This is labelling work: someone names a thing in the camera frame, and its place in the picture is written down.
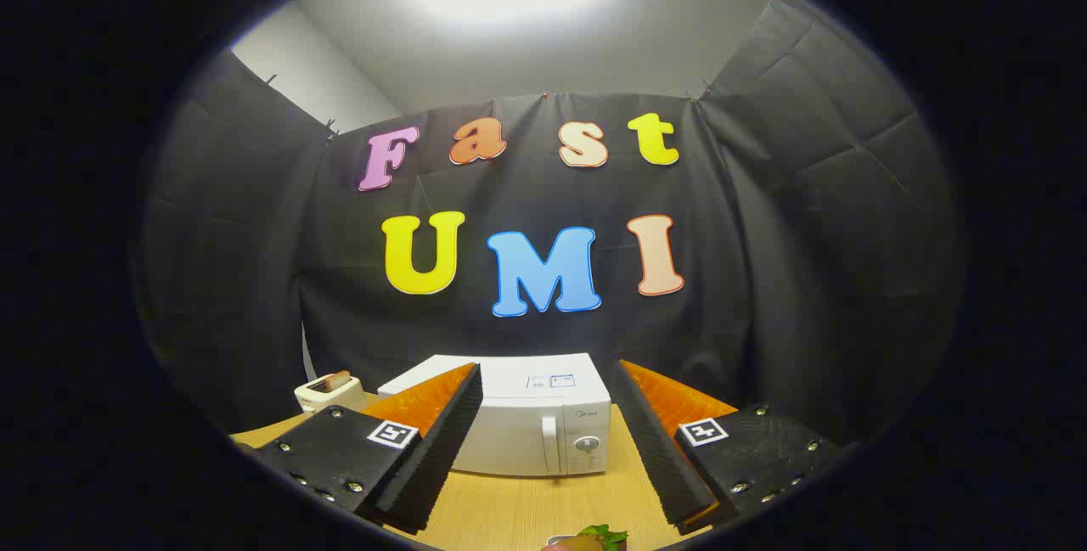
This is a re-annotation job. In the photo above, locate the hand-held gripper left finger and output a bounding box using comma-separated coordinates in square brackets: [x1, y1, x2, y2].
[252, 363, 484, 535]

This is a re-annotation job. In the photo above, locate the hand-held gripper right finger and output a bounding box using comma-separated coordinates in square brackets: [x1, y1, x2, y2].
[611, 359, 846, 535]

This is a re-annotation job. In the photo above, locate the white microwave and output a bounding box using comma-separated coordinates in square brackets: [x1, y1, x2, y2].
[378, 353, 612, 477]

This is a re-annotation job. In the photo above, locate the toast sandwich with lettuce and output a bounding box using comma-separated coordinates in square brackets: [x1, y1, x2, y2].
[543, 524, 630, 551]

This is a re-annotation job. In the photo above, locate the cream toaster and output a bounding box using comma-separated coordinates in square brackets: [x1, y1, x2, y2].
[295, 370, 368, 414]

